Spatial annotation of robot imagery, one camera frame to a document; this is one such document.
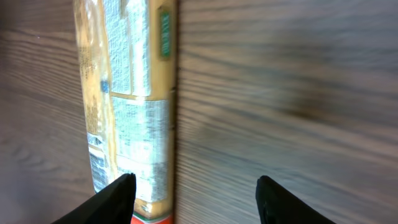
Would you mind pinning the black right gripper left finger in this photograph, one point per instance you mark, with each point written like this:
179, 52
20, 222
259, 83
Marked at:
112, 205

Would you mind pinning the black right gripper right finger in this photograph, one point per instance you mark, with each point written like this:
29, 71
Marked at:
276, 205

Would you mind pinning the orange spaghetti package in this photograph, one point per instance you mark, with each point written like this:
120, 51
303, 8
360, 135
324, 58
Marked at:
127, 51

